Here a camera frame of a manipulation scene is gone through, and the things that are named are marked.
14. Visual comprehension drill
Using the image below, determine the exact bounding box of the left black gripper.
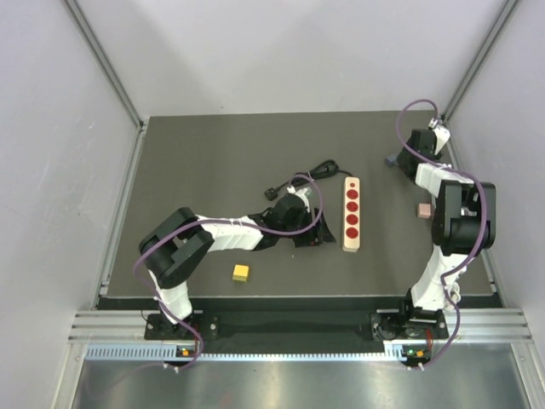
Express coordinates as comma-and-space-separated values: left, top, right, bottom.
278, 207, 336, 247

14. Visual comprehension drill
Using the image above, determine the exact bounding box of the white red power strip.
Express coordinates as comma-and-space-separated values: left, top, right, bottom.
342, 176, 361, 252

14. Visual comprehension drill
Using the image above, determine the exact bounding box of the yellow USB charger plug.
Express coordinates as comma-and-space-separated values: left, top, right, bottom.
232, 264, 250, 283

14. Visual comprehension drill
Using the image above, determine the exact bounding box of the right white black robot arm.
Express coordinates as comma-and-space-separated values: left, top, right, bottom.
396, 120, 496, 337

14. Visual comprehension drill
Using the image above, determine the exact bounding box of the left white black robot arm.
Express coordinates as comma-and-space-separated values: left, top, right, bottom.
138, 187, 336, 338

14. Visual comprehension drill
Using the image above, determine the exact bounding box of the white multi-socket power strip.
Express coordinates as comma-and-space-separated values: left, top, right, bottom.
431, 195, 437, 221

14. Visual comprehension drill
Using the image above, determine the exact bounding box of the pink USB charger plug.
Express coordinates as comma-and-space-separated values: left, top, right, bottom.
416, 203, 433, 219

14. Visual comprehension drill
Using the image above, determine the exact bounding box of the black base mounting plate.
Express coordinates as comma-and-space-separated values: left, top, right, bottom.
143, 309, 448, 342

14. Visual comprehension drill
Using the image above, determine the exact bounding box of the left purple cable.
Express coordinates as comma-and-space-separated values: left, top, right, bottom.
133, 173, 324, 372

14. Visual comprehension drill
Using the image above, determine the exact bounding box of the black power cord with plug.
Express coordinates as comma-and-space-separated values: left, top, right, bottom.
264, 159, 354, 201

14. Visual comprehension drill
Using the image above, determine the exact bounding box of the grey slotted cable duct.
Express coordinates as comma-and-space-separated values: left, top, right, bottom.
84, 343, 433, 363

